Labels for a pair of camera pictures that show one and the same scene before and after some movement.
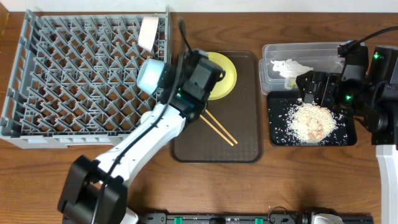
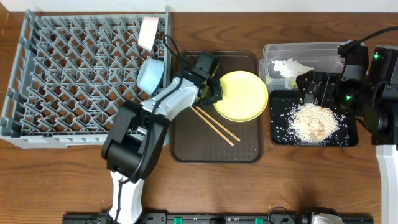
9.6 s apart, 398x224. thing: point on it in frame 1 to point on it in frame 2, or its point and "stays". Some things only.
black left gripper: [168, 76] to [210, 93]
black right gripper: [331, 81] stays
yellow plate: [224, 86] to [244, 96]
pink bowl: [147, 32] stays
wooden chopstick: [216, 130] stays
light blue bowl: [148, 76] stays
